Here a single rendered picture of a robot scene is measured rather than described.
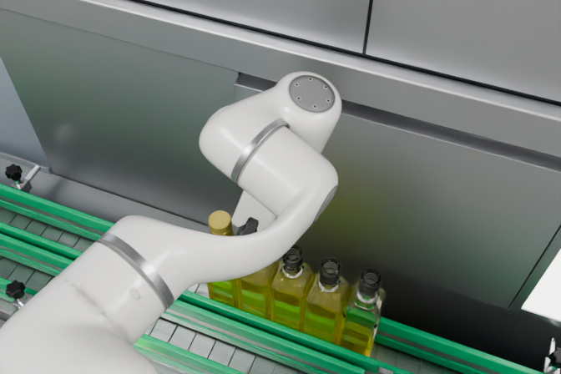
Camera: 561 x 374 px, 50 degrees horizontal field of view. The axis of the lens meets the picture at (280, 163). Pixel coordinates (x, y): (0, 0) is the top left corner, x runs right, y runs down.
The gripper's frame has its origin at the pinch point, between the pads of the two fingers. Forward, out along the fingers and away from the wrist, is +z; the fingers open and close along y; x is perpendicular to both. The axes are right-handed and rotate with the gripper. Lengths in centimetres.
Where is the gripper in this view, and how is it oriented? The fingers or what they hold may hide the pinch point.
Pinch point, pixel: (254, 224)
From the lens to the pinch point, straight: 84.6
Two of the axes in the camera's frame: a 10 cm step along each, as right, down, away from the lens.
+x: 9.0, 4.3, -0.3
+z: -2.4, 5.5, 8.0
